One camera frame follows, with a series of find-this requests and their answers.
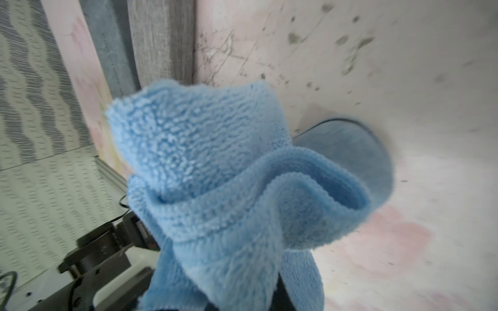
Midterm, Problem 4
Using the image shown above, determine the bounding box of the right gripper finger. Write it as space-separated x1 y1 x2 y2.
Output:
270 275 296 311

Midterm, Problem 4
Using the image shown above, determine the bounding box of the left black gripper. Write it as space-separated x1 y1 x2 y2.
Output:
32 212 160 310

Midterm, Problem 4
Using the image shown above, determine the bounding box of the blue microfiber cloth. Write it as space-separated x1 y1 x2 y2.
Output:
106 81 371 310

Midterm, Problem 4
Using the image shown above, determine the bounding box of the blue eyeglass case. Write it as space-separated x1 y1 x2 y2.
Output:
293 117 394 209

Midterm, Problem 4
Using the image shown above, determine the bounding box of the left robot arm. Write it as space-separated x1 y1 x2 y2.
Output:
21 211 159 310

